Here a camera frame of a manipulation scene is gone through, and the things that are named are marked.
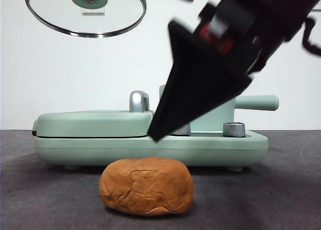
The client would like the brown potato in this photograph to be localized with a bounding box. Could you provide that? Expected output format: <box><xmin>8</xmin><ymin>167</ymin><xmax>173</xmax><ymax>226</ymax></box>
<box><xmin>98</xmin><ymin>156</ymin><xmax>195</xmax><ymax>216</ymax></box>

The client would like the silver control knob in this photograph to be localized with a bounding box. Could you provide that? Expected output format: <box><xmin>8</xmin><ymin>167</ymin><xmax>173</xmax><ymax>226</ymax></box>
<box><xmin>172</xmin><ymin>123</ymin><xmax>192</xmax><ymax>136</ymax></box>
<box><xmin>222</xmin><ymin>121</ymin><xmax>246</xmax><ymax>137</ymax></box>

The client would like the green breakfast machine base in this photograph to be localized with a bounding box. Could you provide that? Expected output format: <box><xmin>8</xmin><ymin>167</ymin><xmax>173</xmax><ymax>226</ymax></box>
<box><xmin>33</xmin><ymin>123</ymin><xmax>269</xmax><ymax>171</ymax></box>

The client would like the green griddle cover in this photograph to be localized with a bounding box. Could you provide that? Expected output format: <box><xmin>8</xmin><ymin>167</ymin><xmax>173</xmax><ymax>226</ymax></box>
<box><xmin>32</xmin><ymin>109</ymin><xmax>155</xmax><ymax>138</ymax></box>

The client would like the green pot with straight handle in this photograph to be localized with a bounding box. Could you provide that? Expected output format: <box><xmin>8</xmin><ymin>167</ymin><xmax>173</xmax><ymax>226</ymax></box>
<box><xmin>158</xmin><ymin>84</ymin><xmax>280</xmax><ymax>133</ymax></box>

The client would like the silver griddle cover handle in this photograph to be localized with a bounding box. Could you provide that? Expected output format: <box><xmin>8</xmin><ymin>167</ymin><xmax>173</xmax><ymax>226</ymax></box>
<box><xmin>128</xmin><ymin>90</ymin><xmax>151</xmax><ymax>113</ymax></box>

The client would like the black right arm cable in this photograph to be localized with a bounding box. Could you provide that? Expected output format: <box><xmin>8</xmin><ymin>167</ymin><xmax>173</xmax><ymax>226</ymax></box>
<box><xmin>301</xmin><ymin>17</ymin><xmax>321</xmax><ymax>57</ymax></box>

